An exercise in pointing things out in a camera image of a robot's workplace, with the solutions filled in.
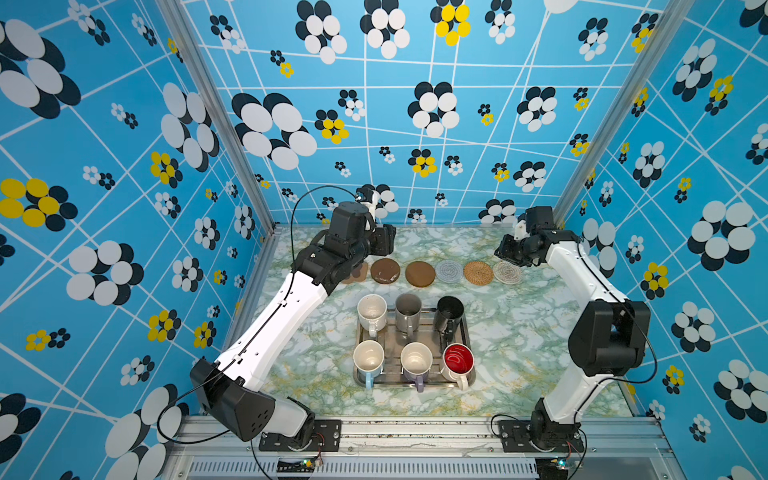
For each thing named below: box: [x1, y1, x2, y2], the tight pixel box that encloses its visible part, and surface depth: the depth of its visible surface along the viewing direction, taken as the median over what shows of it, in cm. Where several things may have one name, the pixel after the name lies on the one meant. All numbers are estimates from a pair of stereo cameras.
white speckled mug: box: [357, 293, 388, 338], surface depth 91 cm
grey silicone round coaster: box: [435, 259, 464, 283], surface depth 107 cm
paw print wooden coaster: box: [342, 262, 368, 284], surface depth 107 cm
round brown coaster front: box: [370, 258, 401, 285], surface depth 108 cm
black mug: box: [433, 296, 465, 340], surface depth 91 cm
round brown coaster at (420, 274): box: [405, 261, 436, 288], surface depth 107 cm
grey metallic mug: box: [395, 293, 422, 337], surface depth 88 cm
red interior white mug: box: [440, 342, 475, 391], surface depth 82 cm
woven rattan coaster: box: [464, 261, 494, 286], surface depth 107 cm
